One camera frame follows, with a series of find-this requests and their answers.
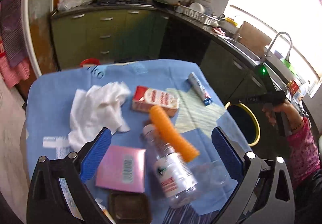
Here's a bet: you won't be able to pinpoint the clear plastic cup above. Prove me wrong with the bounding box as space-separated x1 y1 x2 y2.
191 160 228 187

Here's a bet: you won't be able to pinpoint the pink box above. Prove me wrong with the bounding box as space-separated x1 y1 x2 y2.
96 146 146 193

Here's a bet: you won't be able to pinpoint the white paper towel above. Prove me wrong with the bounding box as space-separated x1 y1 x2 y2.
68 82 131 152

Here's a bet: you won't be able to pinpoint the clear plastic bottle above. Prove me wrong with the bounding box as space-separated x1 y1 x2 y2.
142 124 198 209

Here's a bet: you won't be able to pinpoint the brown plastic tray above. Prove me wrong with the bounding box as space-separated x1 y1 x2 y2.
108 191 152 224

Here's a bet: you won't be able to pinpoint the red and white carton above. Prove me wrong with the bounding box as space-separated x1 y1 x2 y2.
132 86 180 117

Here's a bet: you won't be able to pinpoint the silver blue tube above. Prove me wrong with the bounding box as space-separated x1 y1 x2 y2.
188 72 213 106

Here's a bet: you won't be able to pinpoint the yellow-rimmed trash bin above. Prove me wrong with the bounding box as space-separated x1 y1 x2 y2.
225 102 261 147

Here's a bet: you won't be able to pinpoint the steel kitchen faucet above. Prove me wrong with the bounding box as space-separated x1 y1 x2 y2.
260 32 293 62

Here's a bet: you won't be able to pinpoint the green kitchen cabinets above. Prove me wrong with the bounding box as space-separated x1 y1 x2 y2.
50 8 267 102

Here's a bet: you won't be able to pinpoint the person's right hand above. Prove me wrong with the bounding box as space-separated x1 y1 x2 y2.
262 100 302 131

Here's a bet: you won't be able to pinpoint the blue star-patterned tablecloth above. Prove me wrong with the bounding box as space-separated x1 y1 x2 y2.
26 59 251 223

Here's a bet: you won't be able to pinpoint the wooden cutting board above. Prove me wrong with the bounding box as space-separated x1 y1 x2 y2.
237 21 272 57

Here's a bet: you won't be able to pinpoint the steel sink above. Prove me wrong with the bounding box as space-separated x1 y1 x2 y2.
226 37 293 94

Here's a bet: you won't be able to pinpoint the pink dish cloth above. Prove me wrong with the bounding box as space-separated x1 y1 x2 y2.
212 27 225 36

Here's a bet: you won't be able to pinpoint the red stool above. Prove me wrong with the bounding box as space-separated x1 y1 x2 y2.
80 58 100 68

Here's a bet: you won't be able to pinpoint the white dish rack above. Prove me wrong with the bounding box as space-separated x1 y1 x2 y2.
174 5 219 27

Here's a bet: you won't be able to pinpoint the hanging checked aprons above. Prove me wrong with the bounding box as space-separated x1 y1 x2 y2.
1 0 30 88

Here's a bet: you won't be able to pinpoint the gas stove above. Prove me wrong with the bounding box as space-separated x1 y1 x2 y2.
91 0 153 6

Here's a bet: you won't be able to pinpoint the glass sliding door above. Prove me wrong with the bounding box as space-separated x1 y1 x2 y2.
21 0 58 77

